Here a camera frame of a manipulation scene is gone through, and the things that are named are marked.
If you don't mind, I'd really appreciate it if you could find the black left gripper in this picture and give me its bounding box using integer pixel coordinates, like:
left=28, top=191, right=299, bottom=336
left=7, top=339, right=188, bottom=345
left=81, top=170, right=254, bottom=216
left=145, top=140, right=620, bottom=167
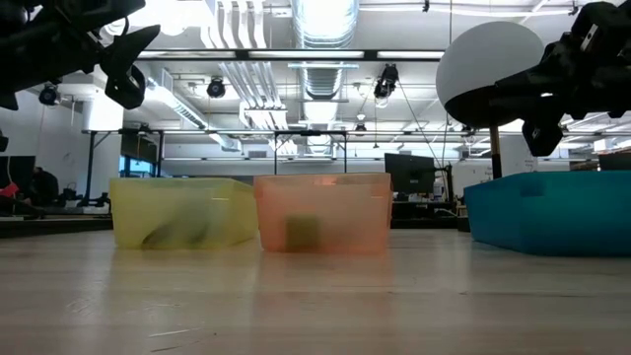
left=48, top=0, right=162, bottom=110

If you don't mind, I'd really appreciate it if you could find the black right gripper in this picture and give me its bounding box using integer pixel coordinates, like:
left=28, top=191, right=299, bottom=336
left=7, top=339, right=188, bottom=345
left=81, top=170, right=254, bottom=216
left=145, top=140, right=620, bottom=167
left=495, top=2, right=617, bottom=158

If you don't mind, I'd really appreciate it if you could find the teal plastic bin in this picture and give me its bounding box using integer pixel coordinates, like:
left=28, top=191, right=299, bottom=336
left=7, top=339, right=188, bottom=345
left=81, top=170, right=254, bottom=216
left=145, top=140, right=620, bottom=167
left=462, top=170, right=631, bottom=257

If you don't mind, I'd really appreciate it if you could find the dark brown cable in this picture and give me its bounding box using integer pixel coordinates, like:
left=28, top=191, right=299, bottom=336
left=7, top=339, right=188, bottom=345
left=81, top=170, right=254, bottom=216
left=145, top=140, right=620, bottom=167
left=141, top=216, right=211, bottom=249

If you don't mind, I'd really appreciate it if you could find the orange translucent plastic bin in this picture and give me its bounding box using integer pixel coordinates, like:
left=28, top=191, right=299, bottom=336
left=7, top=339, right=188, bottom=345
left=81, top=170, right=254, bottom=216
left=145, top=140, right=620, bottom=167
left=253, top=172, right=394, bottom=255

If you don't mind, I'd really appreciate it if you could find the small pale green cube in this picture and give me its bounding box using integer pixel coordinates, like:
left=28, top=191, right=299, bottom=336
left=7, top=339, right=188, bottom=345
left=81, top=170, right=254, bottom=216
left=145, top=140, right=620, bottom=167
left=284, top=214, right=322, bottom=252

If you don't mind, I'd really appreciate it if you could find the yellow translucent plastic bin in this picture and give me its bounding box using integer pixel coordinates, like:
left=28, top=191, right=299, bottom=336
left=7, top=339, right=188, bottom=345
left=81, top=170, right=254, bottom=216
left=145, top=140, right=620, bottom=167
left=108, top=177, right=260, bottom=250

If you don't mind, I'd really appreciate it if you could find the white globe table lamp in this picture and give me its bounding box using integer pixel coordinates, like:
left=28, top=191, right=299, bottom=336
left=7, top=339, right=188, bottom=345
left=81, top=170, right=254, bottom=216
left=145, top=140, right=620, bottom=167
left=436, top=20, right=546, bottom=179

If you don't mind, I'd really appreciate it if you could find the black ceiling spotlight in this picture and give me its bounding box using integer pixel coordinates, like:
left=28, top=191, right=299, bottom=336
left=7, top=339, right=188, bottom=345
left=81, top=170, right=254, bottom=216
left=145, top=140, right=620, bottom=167
left=205, top=76, right=228, bottom=100
left=37, top=82, right=60, bottom=107

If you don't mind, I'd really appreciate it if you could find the black overhead crossbar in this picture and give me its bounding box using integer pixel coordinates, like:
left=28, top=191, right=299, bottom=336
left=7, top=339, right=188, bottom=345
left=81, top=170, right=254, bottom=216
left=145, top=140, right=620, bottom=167
left=137, top=47, right=446, bottom=63

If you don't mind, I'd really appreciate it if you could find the person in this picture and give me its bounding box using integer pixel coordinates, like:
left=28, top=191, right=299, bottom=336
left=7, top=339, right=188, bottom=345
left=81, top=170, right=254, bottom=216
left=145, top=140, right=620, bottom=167
left=29, top=166, right=61, bottom=207

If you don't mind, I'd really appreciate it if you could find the black computer monitor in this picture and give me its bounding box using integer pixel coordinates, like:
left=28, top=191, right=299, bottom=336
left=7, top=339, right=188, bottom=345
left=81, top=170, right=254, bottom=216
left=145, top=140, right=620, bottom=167
left=384, top=152, right=438, bottom=195

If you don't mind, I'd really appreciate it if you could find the black workstation frame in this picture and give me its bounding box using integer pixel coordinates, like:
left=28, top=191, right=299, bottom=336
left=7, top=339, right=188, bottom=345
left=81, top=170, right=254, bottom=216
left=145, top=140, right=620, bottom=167
left=81, top=128, right=167, bottom=208

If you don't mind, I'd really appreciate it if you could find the black hanging camera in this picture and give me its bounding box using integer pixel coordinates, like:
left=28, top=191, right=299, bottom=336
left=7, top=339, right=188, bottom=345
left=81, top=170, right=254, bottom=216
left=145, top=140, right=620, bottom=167
left=373, top=62, right=400, bottom=100

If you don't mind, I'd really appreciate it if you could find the silver ventilation duct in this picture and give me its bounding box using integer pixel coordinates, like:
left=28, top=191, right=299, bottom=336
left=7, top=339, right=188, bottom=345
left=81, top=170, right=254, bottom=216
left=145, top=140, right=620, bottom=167
left=290, top=0, right=361, bottom=100

